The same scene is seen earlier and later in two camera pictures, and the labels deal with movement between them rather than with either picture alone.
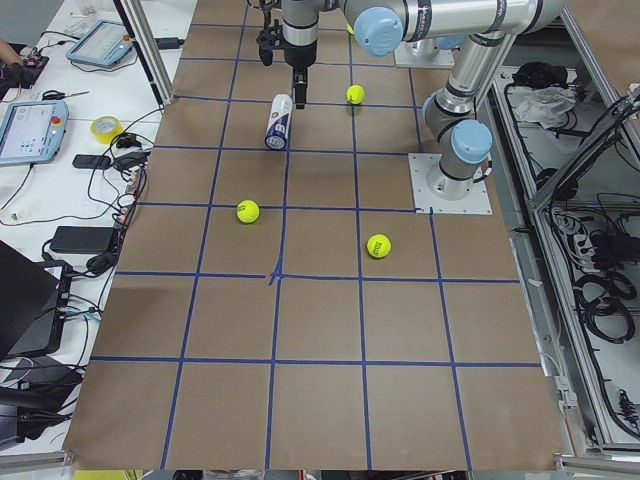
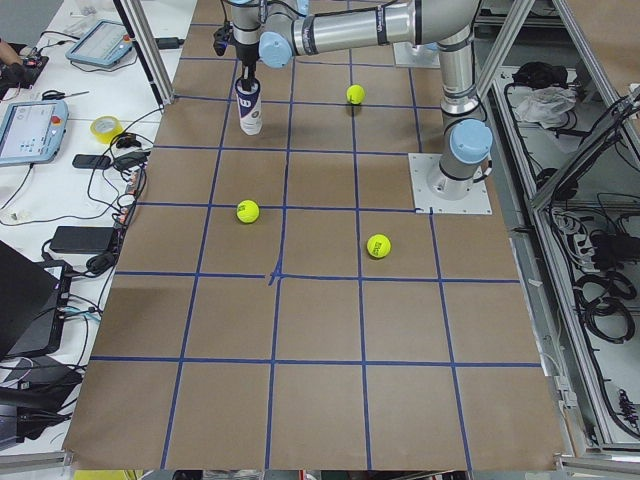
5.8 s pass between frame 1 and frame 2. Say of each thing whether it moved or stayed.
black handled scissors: stayed
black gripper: moved
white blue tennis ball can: moved
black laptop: stayed
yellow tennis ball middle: stayed
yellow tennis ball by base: stayed
